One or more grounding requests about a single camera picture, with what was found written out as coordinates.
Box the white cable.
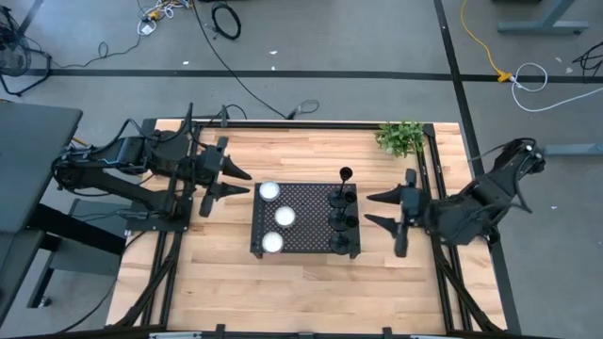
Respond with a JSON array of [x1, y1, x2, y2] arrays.
[[511, 62, 603, 113]]

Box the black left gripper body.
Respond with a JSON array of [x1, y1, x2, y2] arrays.
[[196, 137, 230, 218]]

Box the green plant in white pot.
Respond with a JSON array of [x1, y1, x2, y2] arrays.
[[374, 120, 428, 159]]

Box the black wire fan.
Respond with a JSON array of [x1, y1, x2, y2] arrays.
[[0, 4, 53, 98]]

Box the grey metal desk leg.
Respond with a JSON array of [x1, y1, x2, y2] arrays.
[[497, 0, 590, 37]]

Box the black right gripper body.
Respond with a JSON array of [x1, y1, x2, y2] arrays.
[[394, 168, 430, 259]]

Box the dark grey desk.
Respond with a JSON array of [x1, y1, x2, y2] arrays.
[[0, 99, 127, 326]]

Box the grey metal desk foot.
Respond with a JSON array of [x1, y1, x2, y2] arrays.
[[540, 143, 603, 158]]

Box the yellow extension cable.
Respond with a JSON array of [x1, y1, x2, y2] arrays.
[[460, 0, 513, 84]]

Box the black cable bundle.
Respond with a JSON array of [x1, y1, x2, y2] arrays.
[[572, 40, 603, 76]]

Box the red leaf patterned candle bowl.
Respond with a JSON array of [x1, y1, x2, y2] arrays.
[[273, 205, 297, 229]]

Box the white power strip with cables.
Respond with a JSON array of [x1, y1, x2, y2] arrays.
[[136, 0, 192, 38]]

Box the coiled black cable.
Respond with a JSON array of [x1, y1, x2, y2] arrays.
[[210, 2, 242, 41]]

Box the black perforated metal rack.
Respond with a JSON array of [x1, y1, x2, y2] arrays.
[[249, 182, 362, 260]]

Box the black cable with plug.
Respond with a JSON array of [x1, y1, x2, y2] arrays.
[[206, 103, 249, 129]]

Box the pink patterned candle bowl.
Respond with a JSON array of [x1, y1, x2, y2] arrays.
[[261, 231, 285, 254]]

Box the long black floor cable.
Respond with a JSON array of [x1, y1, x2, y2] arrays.
[[190, 0, 321, 121]]

